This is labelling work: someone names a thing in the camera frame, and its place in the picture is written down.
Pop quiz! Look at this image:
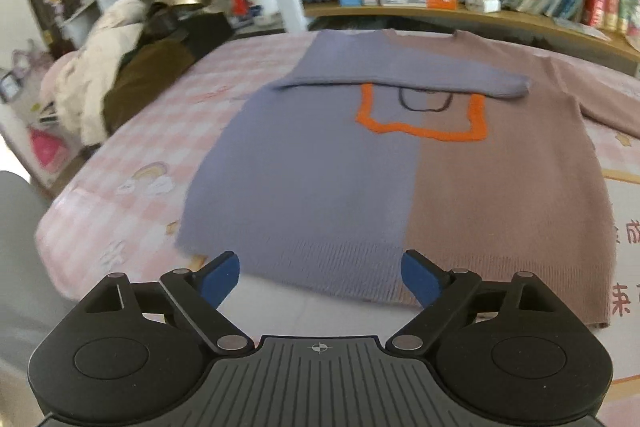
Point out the purple and brown sweater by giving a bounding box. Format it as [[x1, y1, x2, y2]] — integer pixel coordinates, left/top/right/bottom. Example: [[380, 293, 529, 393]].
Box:
[[176, 31, 639, 325]]

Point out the pink cartoon checkered table mat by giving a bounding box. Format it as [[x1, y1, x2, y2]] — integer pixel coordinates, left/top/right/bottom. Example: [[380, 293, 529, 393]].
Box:
[[36, 32, 639, 426]]

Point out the white puffy jacket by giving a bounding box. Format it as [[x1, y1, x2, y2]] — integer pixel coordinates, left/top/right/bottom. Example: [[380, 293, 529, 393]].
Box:
[[39, 0, 146, 146]]

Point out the white charger box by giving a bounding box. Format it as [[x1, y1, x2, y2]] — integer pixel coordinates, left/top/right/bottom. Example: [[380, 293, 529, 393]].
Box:
[[464, 0, 501, 14]]

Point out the brown corduroy garment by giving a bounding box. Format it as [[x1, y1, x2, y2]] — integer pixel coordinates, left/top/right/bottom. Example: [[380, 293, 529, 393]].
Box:
[[102, 39, 195, 135]]

